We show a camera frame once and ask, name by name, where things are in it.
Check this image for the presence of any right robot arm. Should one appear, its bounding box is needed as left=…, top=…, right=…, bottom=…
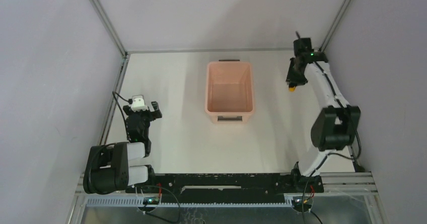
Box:
left=286, top=37, right=361, bottom=179

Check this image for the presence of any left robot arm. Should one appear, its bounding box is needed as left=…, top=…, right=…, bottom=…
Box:
left=83, top=99, right=163, bottom=195

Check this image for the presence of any pink plastic bin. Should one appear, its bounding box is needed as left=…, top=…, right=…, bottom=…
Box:
left=204, top=60, right=255, bottom=124

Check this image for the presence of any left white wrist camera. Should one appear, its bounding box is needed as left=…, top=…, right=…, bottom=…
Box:
left=130, top=95, right=149, bottom=112

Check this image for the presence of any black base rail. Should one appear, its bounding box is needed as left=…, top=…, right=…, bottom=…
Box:
left=125, top=173, right=324, bottom=204

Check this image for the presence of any left black cable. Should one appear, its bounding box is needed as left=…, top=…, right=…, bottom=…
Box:
left=135, top=184, right=182, bottom=224

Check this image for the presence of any aluminium frame front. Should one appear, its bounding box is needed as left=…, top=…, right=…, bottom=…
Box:
left=67, top=173, right=388, bottom=223

